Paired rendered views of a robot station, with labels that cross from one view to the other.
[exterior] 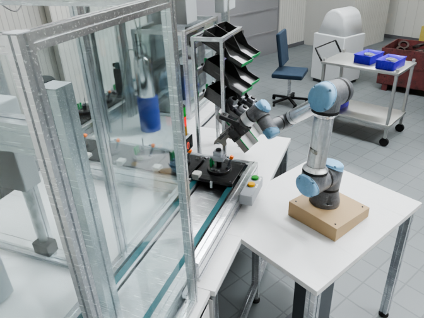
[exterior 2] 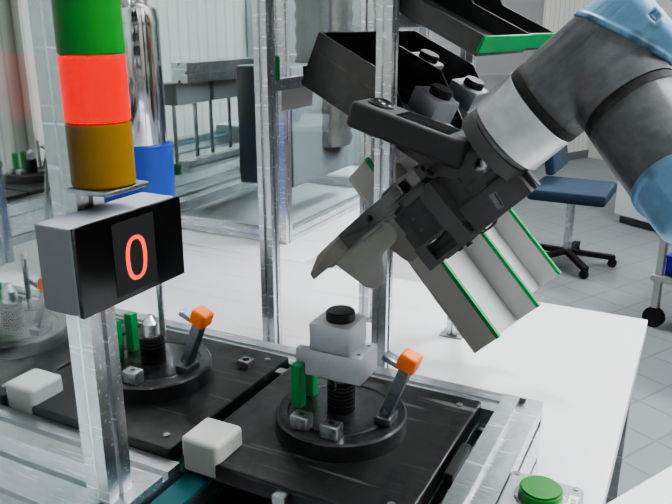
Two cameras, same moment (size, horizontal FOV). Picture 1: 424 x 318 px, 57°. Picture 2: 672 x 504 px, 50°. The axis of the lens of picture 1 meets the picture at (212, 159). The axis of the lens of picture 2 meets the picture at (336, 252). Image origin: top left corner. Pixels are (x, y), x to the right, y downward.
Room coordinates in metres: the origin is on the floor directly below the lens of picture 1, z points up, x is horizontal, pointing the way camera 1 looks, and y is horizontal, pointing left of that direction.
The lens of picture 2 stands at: (1.25, -0.08, 1.38)
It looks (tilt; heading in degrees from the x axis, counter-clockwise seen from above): 18 degrees down; 4
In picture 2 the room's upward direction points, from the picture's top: straight up
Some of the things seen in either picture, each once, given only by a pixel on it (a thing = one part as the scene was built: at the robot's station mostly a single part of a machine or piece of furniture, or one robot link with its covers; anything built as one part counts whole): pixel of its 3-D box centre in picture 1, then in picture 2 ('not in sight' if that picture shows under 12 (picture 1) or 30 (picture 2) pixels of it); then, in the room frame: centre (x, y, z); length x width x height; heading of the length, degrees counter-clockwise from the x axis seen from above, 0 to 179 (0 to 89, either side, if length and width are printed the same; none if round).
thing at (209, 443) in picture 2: (196, 175); (212, 447); (1.88, 0.09, 0.97); 0.05 x 0.05 x 0.04; 67
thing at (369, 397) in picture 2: (219, 168); (341, 417); (1.93, -0.04, 0.98); 0.14 x 0.14 x 0.02
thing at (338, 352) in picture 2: (217, 154); (332, 339); (1.94, -0.03, 1.07); 0.08 x 0.04 x 0.07; 67
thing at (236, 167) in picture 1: (219, 171); (341, 433); (1.93, -0.04, 0.96); 0.24 x 0.24 x 0.02; 67
